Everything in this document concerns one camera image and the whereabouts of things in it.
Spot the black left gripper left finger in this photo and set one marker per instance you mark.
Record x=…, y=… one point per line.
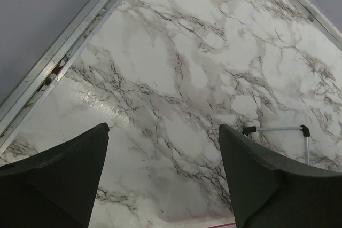
x=57, y=187

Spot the pink framed whiteboard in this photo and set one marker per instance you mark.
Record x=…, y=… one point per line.
x=294, y=137

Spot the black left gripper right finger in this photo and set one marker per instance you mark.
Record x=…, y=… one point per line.
x=312, y=198

